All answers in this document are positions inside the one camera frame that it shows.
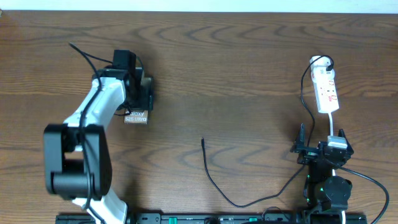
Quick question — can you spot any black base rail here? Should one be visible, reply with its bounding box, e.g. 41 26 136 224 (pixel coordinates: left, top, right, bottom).
55 211 368 224

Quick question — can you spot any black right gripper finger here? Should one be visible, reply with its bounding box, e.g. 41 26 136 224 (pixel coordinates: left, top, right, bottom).
294 123 305 146
338 129 351 148

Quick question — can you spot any black USB charging cable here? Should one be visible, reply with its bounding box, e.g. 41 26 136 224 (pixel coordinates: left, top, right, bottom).
201 55 335 208

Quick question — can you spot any white power strip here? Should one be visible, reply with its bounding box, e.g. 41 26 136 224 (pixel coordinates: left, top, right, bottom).
311 67 339 114

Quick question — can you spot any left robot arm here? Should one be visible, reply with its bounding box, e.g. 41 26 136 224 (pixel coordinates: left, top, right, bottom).
44 67 153 224

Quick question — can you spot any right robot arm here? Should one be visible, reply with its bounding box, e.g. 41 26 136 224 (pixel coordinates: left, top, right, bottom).
290 124 354 223

